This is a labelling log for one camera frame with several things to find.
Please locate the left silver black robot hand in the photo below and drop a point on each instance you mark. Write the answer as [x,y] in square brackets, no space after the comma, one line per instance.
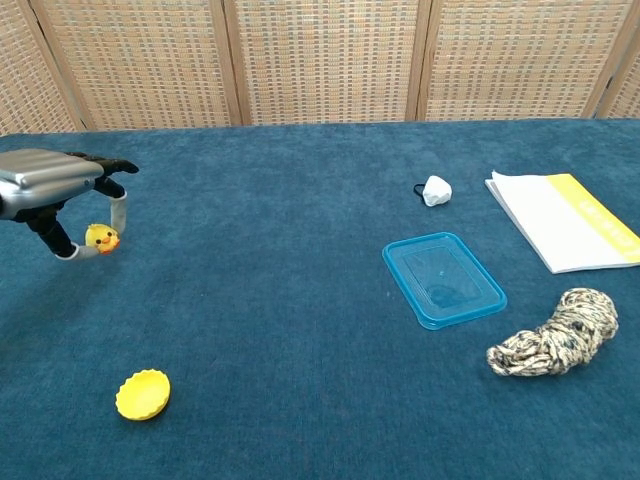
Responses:
[40,175]

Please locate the small orange toy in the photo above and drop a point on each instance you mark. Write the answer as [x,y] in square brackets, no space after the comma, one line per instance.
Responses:
[100,239]

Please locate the white crumpled cloth ball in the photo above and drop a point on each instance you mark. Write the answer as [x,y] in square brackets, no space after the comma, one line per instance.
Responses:
[437,191]

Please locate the white yellow paper booklet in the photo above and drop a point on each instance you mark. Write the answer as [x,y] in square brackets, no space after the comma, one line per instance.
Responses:
[550,225]

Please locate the blue table cloth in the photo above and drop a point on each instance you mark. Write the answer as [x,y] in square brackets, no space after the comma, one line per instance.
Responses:
[280,300]

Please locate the woven bamboo screen panel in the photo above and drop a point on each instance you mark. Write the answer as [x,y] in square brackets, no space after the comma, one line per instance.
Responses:
[627,85]
[520,55]
[25,75]
[325,60]
[150,60]

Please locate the clear blue plastic container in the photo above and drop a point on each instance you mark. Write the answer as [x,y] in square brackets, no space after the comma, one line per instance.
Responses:
[445,280]

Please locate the yellow scalloped plastic dish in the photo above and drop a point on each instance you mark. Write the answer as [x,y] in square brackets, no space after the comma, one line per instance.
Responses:
[142,395]

